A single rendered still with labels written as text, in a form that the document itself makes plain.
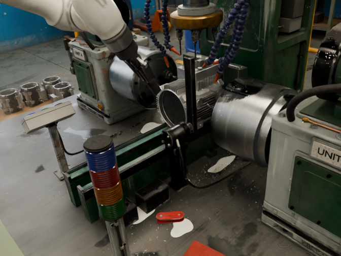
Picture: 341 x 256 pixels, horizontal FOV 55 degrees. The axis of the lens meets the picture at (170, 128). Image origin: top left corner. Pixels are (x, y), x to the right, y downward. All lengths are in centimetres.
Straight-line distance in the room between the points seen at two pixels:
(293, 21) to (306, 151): 66
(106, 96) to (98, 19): 63
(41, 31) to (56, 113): 572
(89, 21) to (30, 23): 583
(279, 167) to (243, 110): 19
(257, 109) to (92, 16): 52
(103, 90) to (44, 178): 47
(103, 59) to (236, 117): 73
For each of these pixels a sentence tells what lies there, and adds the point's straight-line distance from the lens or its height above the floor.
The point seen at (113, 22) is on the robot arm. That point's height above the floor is 136.
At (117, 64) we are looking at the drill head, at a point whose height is 112.
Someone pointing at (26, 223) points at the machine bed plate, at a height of 80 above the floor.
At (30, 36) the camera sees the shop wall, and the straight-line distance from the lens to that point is 681.
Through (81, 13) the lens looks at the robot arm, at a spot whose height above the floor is 140.
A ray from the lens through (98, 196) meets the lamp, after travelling 73.
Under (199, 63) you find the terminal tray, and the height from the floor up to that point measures 113.
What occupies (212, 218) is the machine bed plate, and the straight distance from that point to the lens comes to 106.
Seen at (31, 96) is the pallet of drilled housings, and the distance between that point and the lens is 366.
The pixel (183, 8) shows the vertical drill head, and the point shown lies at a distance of 113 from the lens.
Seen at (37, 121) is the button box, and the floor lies 106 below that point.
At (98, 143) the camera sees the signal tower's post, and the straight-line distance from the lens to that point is 66.
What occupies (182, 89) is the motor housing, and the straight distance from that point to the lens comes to 115.
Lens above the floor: 156
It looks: 30 degrees down
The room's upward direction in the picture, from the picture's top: 5 degrees counter-clockwise
